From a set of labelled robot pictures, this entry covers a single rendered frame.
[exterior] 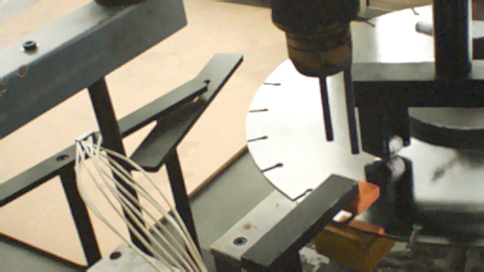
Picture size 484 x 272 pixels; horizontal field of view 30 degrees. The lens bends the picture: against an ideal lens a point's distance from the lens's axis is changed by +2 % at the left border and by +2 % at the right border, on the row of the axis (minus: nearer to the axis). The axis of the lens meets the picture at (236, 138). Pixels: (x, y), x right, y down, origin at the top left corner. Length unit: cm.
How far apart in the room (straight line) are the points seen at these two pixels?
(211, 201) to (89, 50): 35
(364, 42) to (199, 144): 33
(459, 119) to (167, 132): 24
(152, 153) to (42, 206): 31
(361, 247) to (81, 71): 23
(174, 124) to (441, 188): 26
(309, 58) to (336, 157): 15
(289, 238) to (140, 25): 24
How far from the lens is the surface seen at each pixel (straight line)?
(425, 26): 66
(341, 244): 55
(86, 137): 73
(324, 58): 47
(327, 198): 52
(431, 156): 61
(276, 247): 49
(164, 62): 124
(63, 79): 63
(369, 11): 127
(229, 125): 106
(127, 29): 66
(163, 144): 72
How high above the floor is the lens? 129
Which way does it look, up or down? 31 degrees down
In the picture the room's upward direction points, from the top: 11 degrees counter-clockwise
